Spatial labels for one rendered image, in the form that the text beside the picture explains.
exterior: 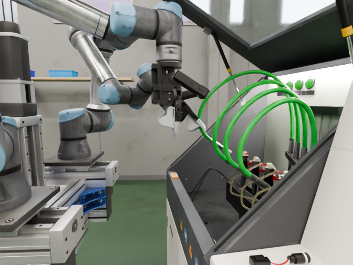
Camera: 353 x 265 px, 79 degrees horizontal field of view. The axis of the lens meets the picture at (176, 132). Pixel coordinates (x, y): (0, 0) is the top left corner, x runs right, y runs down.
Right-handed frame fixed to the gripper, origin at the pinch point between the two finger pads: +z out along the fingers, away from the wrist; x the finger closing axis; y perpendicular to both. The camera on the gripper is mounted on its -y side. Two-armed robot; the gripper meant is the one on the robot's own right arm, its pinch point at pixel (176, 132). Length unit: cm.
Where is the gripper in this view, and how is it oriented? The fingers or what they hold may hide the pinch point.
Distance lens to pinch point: 65.2
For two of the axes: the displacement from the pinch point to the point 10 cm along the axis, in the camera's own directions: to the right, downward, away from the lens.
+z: 0.0, 9.9, 1.4
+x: 1.8, 1.4, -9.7
